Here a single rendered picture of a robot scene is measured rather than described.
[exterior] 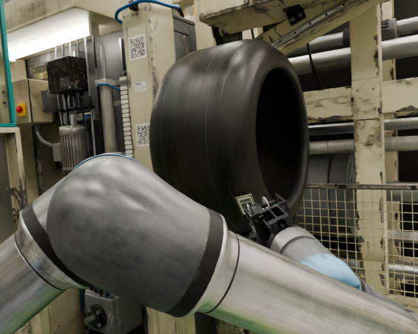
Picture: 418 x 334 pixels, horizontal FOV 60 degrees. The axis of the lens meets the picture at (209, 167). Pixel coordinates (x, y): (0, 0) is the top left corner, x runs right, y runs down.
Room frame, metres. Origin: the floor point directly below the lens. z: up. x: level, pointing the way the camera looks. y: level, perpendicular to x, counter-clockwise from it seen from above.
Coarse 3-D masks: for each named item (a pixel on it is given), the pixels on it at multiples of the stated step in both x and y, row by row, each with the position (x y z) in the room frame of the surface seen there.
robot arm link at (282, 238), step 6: (288, 228) 0.57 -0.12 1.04; (294, 228) 0.57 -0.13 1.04; (300, 228) 0.57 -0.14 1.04; (282, 234) 0.56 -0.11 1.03; (288, 234) 0.55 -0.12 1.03; (294, 234) 0.55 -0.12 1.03; (300, 234) 0.55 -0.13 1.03; (306, 234) 0.55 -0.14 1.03; (276, 240) 0.56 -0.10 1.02; (282, 240) 0.55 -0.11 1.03; (288, 240) 0.54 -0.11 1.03; (276, 246) 0.56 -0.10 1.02; (282, 246) 0.54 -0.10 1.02
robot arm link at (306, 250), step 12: (300, 240) 0.53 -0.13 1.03; (312, 240) 0.53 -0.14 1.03; (288, 252) 0.52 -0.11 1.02; (300, 252) 0.50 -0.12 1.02; (312, 252) 0.48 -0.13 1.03; (324, 252) 0.48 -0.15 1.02; (312, 264) 0.46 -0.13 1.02; (324, 264) 0.45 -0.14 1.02; (336, 264) 0.45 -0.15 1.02; (336, 276) 0.43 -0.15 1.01; (348, 276) 0.44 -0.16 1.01; (360, 288) 0.45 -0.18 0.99
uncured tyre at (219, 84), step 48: (240, 48) 0.95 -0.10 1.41; (192, 96) 0.90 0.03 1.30; (240, 96) 0.86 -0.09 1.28; (288, 96) 1.28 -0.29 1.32; (192, 144) 0.88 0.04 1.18; (240, 144) 0.85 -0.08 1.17; (288, 144) 1.33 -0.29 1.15; (192, 192) 0.91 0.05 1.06; (240, 192) 0.87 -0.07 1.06; (288, 192) 1.25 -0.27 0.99
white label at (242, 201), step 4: (240, 196) 0.86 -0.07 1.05; (244, 196) 0.86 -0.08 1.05; (248, 196) 0.86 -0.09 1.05; (236, 200) 0.87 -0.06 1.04; (240, 200) 0.87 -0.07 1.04; (244, 200) 0.87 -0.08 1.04; (248, 200) 0.86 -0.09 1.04; (252, 200) 0.86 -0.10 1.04; (240, 204) 0.87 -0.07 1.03; (244, 204) 0.87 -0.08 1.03; (248, 204) 0.87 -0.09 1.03; (252, 204) 0.87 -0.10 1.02; (240, 208) 0.88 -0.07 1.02; (244, 212) 0.89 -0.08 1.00
